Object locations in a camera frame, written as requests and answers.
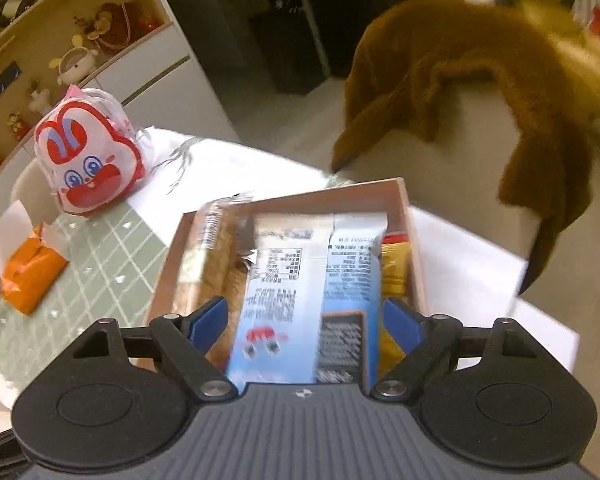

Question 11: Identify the pink cardboard box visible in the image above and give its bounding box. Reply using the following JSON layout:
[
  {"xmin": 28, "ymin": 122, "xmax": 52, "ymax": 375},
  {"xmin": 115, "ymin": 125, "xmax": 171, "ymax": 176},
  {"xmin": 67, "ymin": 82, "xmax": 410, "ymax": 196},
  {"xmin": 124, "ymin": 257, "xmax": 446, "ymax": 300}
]
[{"xmin": 142, "ymin": 177, "xmax": 429, "ymax": 376}]

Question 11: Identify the dark blue panel snack packet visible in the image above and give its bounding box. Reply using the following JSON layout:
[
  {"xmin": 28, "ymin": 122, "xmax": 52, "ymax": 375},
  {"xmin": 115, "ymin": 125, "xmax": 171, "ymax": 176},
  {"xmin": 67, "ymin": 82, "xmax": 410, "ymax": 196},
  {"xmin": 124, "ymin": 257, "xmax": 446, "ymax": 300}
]
[{"xmin": 315, "ymin": 212, "xmax": 389, "ymax": 394}]

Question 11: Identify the white upholstered chair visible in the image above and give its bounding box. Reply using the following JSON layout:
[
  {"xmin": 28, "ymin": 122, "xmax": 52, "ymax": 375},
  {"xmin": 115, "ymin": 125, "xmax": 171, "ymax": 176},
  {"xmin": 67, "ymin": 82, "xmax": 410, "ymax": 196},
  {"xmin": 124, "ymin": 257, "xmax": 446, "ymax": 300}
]
[{"xmin": 337, "ymin": 77, "xmax": 544, "ymax": 261}]

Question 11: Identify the white dining chair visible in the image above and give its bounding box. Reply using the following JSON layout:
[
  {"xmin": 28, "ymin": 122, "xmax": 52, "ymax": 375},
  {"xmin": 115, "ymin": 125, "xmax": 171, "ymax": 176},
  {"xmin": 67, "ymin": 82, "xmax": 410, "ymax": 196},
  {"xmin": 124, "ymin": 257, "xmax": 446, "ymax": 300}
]
[{"xmin": 9, "ymin": 157, "xmax": 56, "ymax": 221}]

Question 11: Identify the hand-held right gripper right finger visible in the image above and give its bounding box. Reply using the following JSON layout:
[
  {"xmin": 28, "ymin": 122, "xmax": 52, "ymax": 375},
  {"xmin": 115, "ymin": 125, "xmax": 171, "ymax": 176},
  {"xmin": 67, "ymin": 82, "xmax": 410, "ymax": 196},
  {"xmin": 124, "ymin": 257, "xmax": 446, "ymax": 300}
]
[{"xmin": 370, "ymin": 296, "xmax": 539, "ymax": 402}]

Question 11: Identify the brown lion plush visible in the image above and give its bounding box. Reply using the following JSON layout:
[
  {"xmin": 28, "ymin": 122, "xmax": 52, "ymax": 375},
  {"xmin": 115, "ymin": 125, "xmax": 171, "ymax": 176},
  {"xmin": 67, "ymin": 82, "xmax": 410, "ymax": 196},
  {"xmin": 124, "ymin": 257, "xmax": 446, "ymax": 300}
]
[{"xmin": 99, "ymin": 2, "xmax": 152, "ymax": 49}]

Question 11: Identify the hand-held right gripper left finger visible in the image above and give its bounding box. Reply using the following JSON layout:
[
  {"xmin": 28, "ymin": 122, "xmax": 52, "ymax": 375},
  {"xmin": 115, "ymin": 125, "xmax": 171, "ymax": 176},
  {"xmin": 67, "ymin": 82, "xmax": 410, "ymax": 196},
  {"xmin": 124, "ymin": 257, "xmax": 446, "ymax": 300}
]
[{"xmin": 70, "ymin": 296, "xmax": 239, "ymax": 402}]

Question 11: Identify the long biscuit pack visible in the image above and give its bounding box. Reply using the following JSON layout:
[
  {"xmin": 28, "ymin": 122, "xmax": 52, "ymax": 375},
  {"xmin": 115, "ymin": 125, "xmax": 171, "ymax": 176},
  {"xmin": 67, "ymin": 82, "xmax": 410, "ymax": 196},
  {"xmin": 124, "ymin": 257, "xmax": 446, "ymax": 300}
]
[{"xmin": 177, "ymin": 197, "xmax": 254, "ymax": 311}]

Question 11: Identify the black water dispenser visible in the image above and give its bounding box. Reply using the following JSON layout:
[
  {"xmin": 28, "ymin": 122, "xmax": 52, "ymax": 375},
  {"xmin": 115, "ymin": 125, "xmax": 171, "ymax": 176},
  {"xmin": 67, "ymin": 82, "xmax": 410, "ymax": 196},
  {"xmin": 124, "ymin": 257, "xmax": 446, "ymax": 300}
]
[{"xmin": 247, "ymin": 0, "xmax": 329, "ymax": 96}]

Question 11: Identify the yellow snack packet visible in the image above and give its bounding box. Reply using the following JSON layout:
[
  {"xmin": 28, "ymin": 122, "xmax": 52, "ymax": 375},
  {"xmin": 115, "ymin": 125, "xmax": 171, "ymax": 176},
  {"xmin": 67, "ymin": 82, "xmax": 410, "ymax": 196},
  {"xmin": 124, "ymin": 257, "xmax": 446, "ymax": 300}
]
[{"xmin": 377, "ymin": 234, "xmax": 414, "ymax": 381}]

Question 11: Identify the orange tissue box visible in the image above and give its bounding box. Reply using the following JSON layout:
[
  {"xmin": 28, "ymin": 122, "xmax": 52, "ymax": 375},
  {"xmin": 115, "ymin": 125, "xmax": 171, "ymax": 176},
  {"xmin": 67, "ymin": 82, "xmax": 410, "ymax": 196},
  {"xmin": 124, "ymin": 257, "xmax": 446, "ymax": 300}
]
[{"xmin": 0, "ymin": 232, "xmax": 71, "ymax": 317}]

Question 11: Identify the cream plush toy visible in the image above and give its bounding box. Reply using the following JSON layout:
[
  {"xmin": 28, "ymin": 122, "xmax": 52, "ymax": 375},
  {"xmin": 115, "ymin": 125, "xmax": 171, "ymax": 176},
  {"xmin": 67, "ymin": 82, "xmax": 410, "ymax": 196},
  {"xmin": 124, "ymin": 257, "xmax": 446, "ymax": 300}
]
[{"xmin": 50, "ymin": 35, "xmax": 104, "ymax": 86}]

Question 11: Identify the light blue snack packet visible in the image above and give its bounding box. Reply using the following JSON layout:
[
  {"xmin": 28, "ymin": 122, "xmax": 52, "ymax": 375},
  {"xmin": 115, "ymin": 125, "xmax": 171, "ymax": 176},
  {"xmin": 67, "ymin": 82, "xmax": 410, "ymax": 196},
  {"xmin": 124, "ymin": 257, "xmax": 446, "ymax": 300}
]
[{"xmin": 225, "ymin": 212, "xmax": 337, "ymax": 386}]

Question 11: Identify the rabbit face bag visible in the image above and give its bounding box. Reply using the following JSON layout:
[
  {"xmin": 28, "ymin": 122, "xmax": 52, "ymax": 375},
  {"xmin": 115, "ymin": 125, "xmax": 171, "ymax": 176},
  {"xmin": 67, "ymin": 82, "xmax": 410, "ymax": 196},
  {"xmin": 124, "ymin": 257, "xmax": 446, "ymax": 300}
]
[{"xmin": 32, "ymin": 85, "xmax": 154, "ymax": 219}]

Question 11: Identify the white tissue sheet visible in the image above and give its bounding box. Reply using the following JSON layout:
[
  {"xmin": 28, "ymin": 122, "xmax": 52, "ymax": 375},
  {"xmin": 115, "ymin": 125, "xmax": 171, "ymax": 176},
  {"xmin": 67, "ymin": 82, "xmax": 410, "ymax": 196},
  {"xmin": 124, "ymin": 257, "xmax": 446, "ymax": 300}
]
[{"xmin": 0, "ymin": 200, "xmax": 64, "ymax": 261}]

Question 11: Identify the white paper sheet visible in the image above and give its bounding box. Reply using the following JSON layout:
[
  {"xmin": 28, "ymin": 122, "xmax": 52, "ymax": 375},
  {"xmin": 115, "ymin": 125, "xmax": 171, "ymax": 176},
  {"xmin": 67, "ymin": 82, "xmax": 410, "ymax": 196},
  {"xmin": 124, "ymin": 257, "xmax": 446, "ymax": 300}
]
[{"xmin": 130, "ymin": 127, "xmax": 332, "ymax": 222}]

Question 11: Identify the yellow coat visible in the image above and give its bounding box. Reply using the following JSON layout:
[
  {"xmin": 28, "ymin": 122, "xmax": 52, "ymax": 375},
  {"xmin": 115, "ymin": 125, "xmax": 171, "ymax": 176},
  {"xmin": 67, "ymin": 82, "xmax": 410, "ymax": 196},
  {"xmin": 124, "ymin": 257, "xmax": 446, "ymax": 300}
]
[{"xmin": 510, "ymin": 0, "xmax": 600, "ymax": 121}]

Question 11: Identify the brown fuzzy coat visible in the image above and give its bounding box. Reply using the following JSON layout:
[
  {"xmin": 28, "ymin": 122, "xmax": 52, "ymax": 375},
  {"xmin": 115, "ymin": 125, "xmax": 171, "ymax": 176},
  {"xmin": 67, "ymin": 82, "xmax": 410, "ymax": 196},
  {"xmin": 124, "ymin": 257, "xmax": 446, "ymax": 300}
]
[{"xmin": 330, "ymin": 0, "xmax": 600, "ymax": 296}]

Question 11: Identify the panda plush toy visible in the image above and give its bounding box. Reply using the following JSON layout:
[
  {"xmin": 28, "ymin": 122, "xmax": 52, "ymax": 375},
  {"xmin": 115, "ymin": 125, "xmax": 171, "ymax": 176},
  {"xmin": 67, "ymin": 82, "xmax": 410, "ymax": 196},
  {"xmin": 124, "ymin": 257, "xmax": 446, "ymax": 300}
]
[{"xmin": 0, "ymin": 0, "xmax": 39, "ymax": 26}]

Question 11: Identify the small white figurine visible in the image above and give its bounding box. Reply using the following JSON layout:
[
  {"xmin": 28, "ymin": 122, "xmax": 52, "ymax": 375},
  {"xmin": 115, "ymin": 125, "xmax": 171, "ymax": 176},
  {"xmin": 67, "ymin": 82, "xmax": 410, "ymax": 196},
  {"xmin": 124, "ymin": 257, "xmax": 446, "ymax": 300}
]
[{"xmin": 27, "ymin": 77, "xmax": 51, "ymax": 111}]

